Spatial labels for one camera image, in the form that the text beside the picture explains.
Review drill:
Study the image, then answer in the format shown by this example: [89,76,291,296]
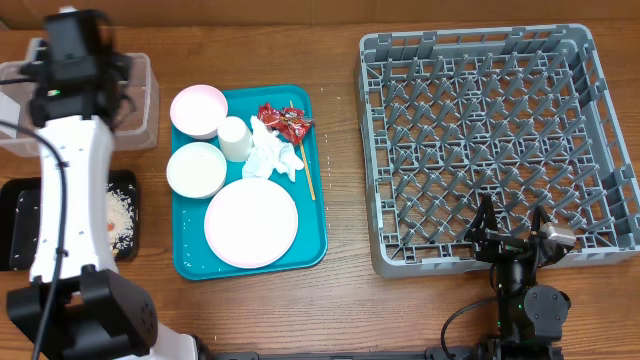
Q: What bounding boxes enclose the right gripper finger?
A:
[464,194,498,243]
[529,205,552,243]

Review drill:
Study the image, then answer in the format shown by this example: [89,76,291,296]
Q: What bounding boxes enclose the red snack wrapper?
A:
[257,103,314,146]

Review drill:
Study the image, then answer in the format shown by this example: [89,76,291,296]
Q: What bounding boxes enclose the white napkin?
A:
[242,116,304,182]

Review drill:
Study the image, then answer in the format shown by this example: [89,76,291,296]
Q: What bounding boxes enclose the wooden skewer stick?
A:
[289,101,316,201]

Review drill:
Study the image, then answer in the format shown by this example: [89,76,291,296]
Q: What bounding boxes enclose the white paper cup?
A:
[217,116,253,162]

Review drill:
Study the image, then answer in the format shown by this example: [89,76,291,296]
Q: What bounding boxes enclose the white bowl with food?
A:
[166,142,227,199]

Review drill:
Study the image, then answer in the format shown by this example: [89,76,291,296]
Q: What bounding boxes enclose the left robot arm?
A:
[6,8,208,359]

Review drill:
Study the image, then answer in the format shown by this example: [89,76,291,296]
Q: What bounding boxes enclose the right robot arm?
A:
[465,195,576,359]

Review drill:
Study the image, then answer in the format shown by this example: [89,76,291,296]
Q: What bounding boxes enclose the grey plastic dishwasher rack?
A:
[355,24,639,278]

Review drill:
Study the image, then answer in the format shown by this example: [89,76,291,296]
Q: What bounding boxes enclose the black plastic waste tray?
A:
[1,170,140,271]

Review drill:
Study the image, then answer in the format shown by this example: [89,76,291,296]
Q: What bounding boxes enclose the teal plastic serving tray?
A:
[172,85,328,281]

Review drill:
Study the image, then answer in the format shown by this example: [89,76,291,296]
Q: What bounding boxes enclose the pink round plate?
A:
[204,178,299,269]

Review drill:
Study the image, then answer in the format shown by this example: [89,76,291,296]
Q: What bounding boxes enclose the clear plastic storage bin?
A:
[1,53,159,157]

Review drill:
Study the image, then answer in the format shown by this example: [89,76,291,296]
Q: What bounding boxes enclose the rice and food scraps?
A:
[13,183,137,259]

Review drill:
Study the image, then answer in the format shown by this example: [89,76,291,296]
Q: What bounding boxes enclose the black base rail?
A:
[199,346,496,360]

